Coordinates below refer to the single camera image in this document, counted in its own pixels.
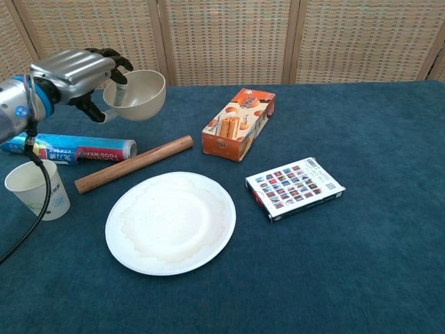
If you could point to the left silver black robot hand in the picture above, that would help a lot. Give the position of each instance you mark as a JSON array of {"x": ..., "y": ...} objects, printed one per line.
[{"x": 76, "y": 73}]

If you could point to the off-white bowl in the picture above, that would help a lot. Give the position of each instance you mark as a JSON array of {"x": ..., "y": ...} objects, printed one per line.
[{"x": 146, "y": 94}]

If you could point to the white printed paper cup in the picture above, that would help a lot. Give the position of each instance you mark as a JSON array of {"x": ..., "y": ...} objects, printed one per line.
[{"x": 60, "y": 203}]

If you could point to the white paper plate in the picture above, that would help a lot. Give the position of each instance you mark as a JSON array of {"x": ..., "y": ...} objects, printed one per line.
[{"x": 170, "y": 222}]

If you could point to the blue food wrap roll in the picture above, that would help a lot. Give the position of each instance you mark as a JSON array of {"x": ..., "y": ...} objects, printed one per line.
[{"x": 101, "y": 149}]

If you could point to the wooden rolling pin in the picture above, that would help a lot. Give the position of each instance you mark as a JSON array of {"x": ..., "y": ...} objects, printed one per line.
[{"x": 132, "y": 165}]

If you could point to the woven bamboo folding screen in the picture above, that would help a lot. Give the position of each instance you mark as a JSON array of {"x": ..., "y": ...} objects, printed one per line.
[{"x": 226, "y": 41}]

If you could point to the orange biscuit roll box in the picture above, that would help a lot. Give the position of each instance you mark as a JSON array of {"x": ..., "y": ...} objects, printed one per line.
[{"x": 236, "y": 121}]

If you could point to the white picture grid card box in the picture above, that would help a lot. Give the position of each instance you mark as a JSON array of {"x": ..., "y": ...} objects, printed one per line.
[{"x": 292, "y": 186}]

